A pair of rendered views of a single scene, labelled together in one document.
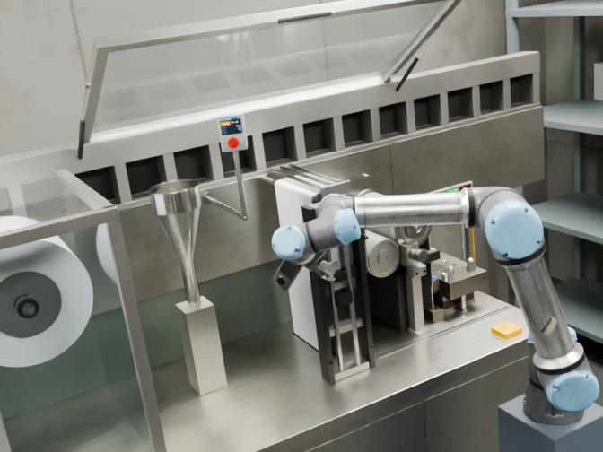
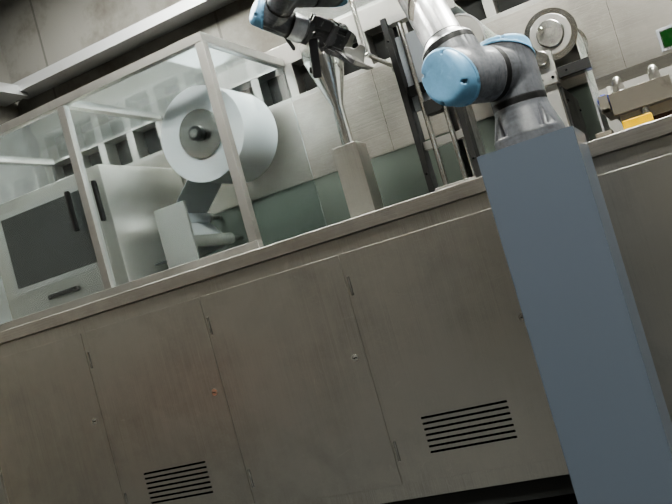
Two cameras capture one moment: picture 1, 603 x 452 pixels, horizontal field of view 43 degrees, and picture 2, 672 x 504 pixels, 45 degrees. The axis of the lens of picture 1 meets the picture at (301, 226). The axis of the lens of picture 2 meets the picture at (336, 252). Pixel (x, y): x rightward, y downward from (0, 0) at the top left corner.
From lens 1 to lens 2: 2.12 m
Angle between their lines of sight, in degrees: 54
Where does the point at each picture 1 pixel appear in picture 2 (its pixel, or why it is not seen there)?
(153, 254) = (356, 123)
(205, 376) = (356, 209)
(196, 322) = (342, 157)
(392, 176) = (610, 13)
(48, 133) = not seen: hidden behind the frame
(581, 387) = (441, 66)
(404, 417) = (482, 220)
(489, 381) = (608, 184)
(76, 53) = not seen: hidden behind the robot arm
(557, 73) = not seen: outside the picture
